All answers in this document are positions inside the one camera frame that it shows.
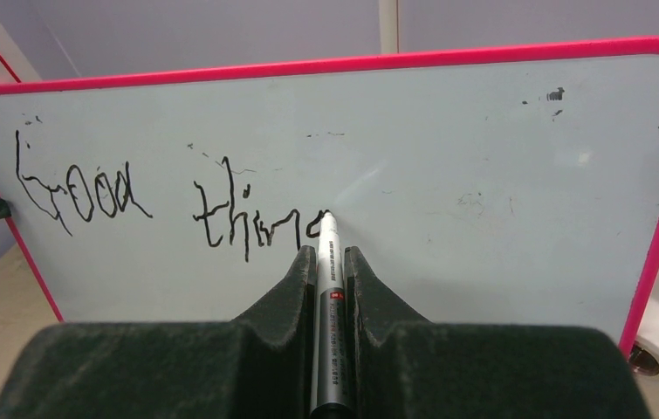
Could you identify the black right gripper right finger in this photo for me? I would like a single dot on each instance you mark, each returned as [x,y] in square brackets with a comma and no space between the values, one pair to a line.
[407,366]

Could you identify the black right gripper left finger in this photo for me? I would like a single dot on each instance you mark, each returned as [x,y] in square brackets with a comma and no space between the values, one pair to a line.
[256,365]

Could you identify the black white marker pen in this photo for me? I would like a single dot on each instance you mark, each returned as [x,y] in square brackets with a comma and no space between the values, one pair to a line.
[330,387]

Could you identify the pink-framed whiteboard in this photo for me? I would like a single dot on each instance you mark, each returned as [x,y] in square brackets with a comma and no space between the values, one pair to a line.
[497,185]

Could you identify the white PVC pole middle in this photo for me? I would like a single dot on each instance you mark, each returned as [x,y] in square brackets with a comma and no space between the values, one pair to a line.
[388,12]

